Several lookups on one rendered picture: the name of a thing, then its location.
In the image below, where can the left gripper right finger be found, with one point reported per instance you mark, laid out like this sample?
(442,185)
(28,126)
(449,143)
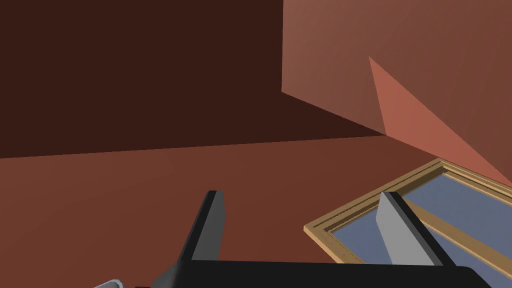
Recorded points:
(404,236)

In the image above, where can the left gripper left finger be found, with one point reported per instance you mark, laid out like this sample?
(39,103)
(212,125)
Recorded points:
(207,232)

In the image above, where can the wooden framed window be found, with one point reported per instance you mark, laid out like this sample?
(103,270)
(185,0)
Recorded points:
(472,208)

